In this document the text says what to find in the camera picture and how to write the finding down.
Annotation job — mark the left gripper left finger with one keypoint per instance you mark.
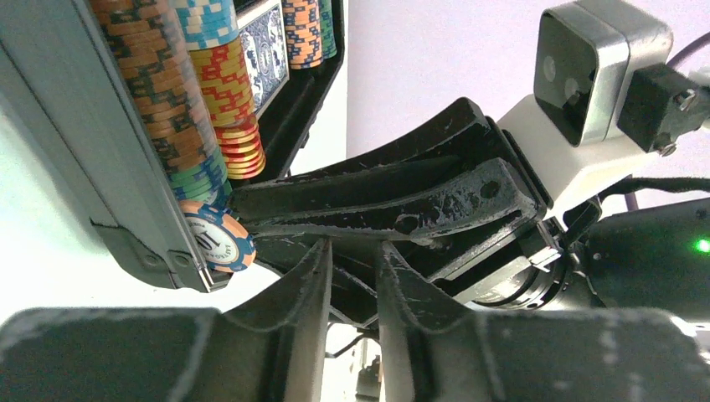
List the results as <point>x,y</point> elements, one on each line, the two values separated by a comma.
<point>270,348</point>

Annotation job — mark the black poker case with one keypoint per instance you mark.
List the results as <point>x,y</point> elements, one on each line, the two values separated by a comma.
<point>79,170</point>

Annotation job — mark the blue orange chip stack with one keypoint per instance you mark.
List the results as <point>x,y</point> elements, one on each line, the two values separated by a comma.
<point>211,32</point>

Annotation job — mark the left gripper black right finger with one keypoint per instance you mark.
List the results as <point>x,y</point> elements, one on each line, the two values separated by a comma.
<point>435,349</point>

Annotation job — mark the white red poker chip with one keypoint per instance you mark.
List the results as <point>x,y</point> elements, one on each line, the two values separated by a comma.
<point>224,242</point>

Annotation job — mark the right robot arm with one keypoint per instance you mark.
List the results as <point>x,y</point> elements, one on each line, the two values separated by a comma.
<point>646,258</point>

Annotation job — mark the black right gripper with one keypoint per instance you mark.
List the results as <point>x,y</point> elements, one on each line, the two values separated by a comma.
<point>450,196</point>

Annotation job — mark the pink brown chip stack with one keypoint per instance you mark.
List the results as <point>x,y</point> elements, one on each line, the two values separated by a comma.
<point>302,23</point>

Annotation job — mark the purple green chip stack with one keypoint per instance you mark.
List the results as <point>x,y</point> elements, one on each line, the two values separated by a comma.
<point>329,46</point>

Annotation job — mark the blue playing card deck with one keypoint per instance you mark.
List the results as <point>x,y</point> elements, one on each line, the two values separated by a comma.
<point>261,30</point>

